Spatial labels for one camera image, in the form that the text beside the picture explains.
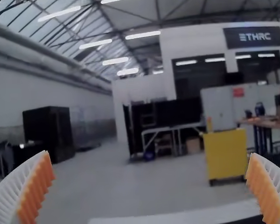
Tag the grey metal cabinet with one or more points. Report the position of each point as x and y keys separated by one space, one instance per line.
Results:
x=217 y=107

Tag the black cabinet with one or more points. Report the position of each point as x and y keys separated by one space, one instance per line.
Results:
x=49 y=133

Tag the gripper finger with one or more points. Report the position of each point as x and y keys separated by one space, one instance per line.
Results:
x=11 y=200
x=273 y=196

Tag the yellow wheeled cabinet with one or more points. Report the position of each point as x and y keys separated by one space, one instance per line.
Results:
x=224 y=154

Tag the dark wall sign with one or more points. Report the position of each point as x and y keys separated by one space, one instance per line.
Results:
x=254 y=37

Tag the grey metal table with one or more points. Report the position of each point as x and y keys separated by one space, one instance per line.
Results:
x=168 y=128

